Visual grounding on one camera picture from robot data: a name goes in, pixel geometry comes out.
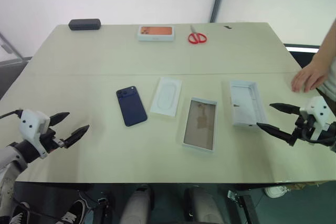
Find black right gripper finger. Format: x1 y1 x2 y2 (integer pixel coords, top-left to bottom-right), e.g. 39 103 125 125
256 122 293 143
269 103 301 115

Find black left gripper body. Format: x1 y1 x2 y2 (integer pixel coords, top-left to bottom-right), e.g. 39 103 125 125
39 127 67 154

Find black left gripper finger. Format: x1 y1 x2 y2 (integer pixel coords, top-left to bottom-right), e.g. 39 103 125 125
62 124 90 148
48 112 71 127

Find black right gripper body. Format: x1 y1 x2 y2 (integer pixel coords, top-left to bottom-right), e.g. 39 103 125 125
287 115 316 147

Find white iPhone box lid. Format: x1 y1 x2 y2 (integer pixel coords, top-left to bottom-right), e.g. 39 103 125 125
229 80 269 127

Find dark blue smartphone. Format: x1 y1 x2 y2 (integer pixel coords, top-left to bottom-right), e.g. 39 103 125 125
115 86 148 127

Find white cardboard insert tray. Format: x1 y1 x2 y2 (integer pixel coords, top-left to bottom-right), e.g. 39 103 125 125
150 77 183 118

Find phone box with orange print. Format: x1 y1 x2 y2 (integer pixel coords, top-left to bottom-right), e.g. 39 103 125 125
137 25 176 42

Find person's bare hand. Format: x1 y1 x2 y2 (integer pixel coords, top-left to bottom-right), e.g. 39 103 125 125
291 63 329 93

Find person's white shirt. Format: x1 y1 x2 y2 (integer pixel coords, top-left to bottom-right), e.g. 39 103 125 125
316 58 336 118

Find black and white sneaker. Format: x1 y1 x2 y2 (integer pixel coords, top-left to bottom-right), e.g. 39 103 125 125
9 202 32 224
60 199 88 224

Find black metal table leg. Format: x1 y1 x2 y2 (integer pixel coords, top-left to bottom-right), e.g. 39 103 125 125
227 189 261 224

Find grey rounded robot leg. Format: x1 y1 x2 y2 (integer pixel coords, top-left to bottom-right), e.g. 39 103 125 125
183 187 227 224
120 189 156 224

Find black oblong case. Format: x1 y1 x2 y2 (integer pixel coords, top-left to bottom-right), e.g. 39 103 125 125
68 18 102 31

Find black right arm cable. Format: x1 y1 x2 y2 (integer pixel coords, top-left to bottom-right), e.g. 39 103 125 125
301 126 336 145

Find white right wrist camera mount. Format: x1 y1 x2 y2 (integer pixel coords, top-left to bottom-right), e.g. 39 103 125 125
299 96 330 141

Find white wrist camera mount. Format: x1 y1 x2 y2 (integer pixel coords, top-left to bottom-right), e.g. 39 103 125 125
18 109 51 159
299 96 330 141

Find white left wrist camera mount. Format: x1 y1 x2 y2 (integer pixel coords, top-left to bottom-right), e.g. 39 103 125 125
18 109 51 159

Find grey metal partition frame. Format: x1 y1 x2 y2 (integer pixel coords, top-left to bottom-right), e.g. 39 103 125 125
0 31 33 65

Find red handled scissors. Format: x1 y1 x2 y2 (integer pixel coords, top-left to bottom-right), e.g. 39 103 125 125
187 25 207 45

